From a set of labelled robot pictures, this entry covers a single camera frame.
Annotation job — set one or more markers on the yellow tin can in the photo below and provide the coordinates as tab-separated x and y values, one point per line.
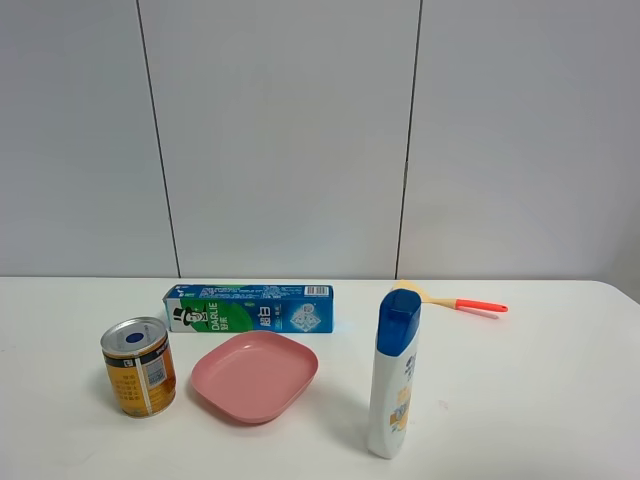
140	366

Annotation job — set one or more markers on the blue green toothpaste box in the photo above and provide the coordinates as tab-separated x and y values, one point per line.
233	308

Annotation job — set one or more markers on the white blue shampoo bottle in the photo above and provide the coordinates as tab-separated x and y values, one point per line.
394	363

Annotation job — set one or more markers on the pink plastic plate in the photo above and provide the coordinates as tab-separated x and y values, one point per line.
253	377

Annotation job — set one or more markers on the wooden spatula orange handle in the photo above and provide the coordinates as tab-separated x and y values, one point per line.
451	303

